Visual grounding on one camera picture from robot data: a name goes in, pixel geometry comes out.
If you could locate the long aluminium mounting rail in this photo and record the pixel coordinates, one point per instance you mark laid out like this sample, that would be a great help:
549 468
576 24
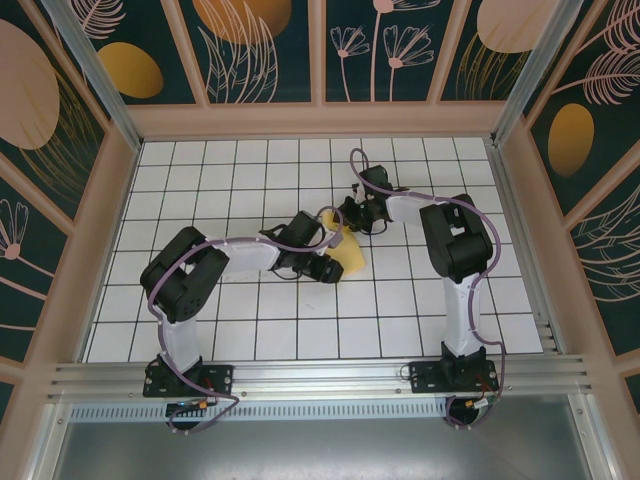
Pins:
320 380

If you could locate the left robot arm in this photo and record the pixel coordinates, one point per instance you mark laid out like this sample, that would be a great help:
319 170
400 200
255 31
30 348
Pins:
185 280

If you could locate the aluminium corner post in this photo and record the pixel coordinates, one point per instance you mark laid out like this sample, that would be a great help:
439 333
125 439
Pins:
530 75
97 75

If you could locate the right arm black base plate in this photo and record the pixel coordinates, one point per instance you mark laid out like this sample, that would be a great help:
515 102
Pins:
425 380

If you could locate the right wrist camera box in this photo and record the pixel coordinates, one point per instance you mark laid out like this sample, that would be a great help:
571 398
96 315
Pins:
356 192

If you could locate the yellow cloth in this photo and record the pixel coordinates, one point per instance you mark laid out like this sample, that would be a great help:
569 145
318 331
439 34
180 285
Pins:
350 255

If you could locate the grey metal sheet panel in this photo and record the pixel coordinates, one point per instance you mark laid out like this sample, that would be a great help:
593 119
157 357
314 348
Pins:
320 450

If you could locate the small connector board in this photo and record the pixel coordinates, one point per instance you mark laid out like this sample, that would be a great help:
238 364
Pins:
192 405
480 402

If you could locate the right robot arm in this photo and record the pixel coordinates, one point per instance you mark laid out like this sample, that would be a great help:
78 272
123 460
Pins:
460 250

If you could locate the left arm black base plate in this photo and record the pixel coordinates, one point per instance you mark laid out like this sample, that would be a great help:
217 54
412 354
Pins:
220 380

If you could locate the aluminium frame bar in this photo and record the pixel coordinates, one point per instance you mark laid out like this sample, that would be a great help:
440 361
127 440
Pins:
595 440
47 450

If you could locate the aluminium side rail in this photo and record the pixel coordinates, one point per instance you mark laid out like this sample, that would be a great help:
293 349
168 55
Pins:
507 190

